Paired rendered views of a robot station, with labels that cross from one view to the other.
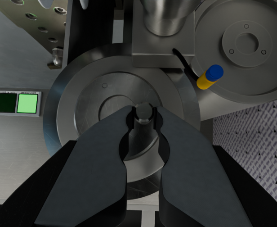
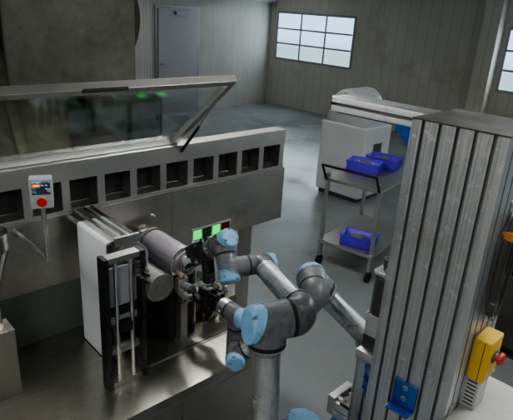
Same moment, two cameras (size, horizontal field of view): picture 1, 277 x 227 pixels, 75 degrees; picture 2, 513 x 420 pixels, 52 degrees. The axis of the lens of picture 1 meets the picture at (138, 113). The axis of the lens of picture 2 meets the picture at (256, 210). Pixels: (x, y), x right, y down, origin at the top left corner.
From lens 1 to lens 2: 2.09 m
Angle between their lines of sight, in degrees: 43
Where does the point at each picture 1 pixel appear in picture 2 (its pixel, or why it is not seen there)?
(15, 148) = (200, 210)
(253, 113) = not seen: hidden behind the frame
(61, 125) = not seen: hidden behind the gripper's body
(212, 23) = (166, 289)
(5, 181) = (204, 193)
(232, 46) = (164, 286)
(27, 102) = (196, 235)
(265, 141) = not seen: hidden behind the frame
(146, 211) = (135, 194)
